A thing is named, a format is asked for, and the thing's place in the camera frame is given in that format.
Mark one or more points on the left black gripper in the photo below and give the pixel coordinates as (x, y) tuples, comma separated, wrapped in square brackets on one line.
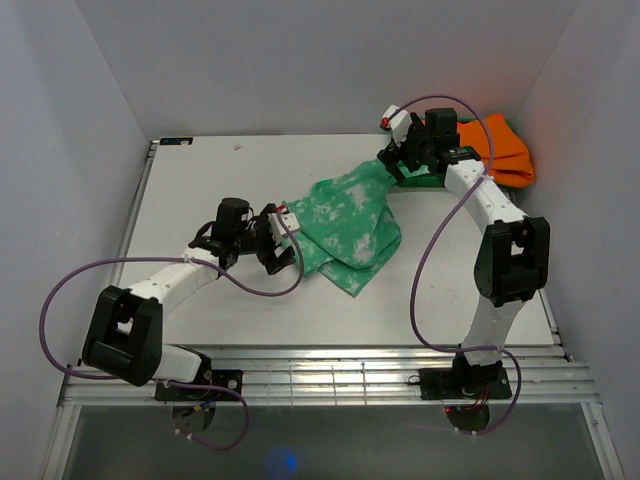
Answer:
[(271, 263)]

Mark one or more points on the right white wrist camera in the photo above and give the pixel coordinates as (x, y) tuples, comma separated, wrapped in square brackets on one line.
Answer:
[(396, 122)]

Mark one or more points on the green white tie-dye trousers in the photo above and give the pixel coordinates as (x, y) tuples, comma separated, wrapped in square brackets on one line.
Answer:
[(347, 229)]

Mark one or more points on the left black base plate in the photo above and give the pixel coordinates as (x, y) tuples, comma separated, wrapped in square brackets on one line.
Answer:
[(217, 385)]

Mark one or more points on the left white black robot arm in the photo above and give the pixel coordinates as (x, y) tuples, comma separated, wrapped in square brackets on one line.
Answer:
[(126, 334)]

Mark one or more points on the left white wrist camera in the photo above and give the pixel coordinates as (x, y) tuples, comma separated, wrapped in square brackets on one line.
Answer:
[(283, 223)]

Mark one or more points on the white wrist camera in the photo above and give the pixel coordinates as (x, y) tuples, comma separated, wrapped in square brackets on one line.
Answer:
[(396, 122), (283, 223)]

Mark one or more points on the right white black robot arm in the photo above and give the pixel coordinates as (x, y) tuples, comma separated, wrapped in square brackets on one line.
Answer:
[(513, 257)]

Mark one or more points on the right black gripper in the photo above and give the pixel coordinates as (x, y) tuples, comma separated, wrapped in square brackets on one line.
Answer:
[(389, 154)]

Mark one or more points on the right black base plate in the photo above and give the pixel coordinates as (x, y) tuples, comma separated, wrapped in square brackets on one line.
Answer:
[(440, 384)]

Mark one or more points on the black label sticker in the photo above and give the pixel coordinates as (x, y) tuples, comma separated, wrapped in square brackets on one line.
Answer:
[(175, 141)]

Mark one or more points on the green plastic tray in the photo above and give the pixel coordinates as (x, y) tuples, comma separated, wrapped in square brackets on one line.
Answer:
[(425, 177)]

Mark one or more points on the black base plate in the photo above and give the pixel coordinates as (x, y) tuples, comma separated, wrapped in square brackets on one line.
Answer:
[(217, 385), (440, 384)]

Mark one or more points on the orange folded trousers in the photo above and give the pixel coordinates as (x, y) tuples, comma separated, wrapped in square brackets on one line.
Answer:
[(512, 166)]

